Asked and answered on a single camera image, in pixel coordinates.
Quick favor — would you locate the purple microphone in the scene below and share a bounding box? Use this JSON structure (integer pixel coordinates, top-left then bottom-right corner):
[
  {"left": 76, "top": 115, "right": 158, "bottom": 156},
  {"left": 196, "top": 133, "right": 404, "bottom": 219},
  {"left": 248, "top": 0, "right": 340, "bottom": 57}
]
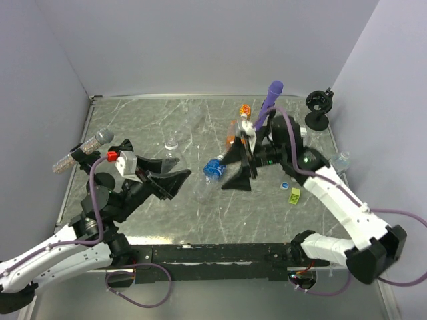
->
[{"left": 254, "top": 80, "right": 284, "bottom": 131}]

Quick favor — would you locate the orange drink bottle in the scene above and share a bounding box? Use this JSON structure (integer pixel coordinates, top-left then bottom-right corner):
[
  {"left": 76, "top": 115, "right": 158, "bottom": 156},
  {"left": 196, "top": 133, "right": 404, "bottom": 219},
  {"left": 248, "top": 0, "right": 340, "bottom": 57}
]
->
[{"left": 225, "top": 104, "right": 251, "bottom": 151}]

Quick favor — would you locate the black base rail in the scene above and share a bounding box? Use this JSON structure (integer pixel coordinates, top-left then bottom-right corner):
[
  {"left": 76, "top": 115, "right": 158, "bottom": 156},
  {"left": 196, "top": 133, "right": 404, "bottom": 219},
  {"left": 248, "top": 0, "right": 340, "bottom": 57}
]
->
[{"left": 91, "top": 242, "right": 321, "bottom": 285}]

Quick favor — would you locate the silver glitter microphone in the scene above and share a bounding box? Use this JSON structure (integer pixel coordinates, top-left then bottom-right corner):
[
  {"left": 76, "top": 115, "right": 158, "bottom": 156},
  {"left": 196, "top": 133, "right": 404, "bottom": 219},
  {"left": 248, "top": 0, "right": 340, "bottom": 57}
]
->
[{"left": 52, "top": 128, "right": 115, "bottom": 174}]

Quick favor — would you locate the blue white bottle cap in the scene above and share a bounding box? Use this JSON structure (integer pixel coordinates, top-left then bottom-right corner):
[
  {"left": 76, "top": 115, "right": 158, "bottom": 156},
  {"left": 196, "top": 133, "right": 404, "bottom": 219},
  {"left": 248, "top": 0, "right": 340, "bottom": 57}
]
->
[{"left": 280, "top": 182, "right": 289, "bottom": 190}]

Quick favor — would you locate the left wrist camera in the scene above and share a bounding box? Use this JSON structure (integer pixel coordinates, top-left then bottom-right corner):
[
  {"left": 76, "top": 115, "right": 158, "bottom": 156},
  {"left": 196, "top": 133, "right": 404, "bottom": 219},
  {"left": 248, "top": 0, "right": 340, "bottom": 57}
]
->
[{"left": 106, "top": 151, "right": 137, "bottom": 181}]

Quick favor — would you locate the green toy block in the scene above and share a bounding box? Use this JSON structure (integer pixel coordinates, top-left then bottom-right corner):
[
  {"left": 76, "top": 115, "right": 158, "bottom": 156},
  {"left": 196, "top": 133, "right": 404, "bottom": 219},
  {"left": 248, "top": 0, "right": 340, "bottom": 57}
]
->
[{"left": 288, "top": 187, "right": 301, "bottom": 205}]

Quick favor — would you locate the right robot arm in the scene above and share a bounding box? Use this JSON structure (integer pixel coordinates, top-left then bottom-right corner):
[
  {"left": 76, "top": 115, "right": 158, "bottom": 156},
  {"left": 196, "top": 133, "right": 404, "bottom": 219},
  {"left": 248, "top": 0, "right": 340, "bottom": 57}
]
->
[{"left": 220, "top": 116, "right": 407, "bottom": 284}]

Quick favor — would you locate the black microphone stand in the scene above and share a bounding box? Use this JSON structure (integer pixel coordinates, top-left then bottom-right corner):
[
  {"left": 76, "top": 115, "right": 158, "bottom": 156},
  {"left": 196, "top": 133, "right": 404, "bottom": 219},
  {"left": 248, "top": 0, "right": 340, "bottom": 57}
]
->
[{"left": 71, "top": 145, "right": 115, "bottom": 190}]

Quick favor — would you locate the empty black stand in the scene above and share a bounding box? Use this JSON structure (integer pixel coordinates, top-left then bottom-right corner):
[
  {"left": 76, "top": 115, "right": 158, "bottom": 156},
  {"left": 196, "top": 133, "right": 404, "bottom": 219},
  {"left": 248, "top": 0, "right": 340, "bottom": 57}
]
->
[{"left": 106, "top": 139, "right": 134, "bottom": 162}]

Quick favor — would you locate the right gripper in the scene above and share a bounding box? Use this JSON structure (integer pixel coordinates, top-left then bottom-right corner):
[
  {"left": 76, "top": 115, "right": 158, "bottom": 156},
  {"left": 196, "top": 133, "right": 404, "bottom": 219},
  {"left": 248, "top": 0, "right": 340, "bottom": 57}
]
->
[{"left": 218, "top": 135, "right": 286, "bottom": 192}]

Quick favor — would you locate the purple microphone stand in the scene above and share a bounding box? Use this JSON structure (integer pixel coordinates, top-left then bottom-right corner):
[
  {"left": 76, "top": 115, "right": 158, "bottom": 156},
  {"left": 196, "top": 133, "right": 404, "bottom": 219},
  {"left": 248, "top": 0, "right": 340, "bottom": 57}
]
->
[{"left": 259, "top": 105, "right": 276, "bottom": 135}]

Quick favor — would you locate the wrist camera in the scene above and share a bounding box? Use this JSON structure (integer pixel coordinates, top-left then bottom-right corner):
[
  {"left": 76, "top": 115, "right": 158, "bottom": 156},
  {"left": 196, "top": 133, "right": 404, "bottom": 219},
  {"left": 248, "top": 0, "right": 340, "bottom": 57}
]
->
[
  {"left": 235, "top": 118, "right": 256, "bottom": 152},
  {"left": 106, "top": 151, "right": 137, "bottom": 181}
]

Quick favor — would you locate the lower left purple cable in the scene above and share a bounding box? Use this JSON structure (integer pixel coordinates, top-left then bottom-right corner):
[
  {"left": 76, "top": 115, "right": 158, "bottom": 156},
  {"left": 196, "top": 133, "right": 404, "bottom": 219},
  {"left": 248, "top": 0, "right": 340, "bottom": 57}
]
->
[{"left": 105, "top": 261, "right": 172, "bottom": 308}]

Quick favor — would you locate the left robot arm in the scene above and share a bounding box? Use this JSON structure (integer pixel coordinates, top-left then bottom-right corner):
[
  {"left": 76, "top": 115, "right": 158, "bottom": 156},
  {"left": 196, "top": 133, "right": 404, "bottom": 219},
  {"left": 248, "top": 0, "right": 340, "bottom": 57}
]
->
[{"left": 1, "top": 151, "right": 191, "bottom": 314}]

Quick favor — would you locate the blue label water bottle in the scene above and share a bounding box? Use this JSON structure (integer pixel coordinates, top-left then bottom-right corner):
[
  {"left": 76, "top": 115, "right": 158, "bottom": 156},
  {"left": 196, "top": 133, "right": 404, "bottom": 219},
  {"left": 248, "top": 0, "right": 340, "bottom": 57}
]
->
[{"left": 198, "top": 155, "right": 226, "bottom": 202}]

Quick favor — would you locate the small clear labelled bottle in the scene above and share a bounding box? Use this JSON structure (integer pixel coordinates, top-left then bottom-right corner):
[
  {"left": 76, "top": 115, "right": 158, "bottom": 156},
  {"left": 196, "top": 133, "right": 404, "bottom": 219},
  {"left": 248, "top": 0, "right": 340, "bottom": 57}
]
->
[{"left": 329, "top": 151, "right": 350, "bottom": 175}]

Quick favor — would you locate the black round clamp stand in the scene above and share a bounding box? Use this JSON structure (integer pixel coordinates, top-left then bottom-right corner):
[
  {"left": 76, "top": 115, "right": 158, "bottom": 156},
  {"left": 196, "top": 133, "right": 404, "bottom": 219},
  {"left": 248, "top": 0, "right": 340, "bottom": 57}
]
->
[{"left": 304, "top": 87, "right": 334, "bottom": 131}]

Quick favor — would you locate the clear bottle white cap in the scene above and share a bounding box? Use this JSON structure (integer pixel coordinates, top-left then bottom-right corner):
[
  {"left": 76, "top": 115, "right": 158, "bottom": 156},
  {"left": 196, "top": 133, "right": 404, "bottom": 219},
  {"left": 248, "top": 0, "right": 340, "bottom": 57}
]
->
[{"left": 161, "top": 136, "right": 188, "bottom": 173}]

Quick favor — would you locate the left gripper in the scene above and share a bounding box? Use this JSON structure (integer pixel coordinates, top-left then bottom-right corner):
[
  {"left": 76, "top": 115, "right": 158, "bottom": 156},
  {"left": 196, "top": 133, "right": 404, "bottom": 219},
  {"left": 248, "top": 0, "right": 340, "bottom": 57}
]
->
[{"left": 113, "top": 154, "right": 192, "bottom": 223}]

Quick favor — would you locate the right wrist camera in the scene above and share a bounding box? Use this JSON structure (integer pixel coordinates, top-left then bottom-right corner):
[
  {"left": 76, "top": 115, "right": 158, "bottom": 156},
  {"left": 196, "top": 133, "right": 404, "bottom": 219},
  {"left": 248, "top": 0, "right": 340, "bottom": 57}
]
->
[{"left": 235, "top": 118, "right": 256, "bottom": 152}]

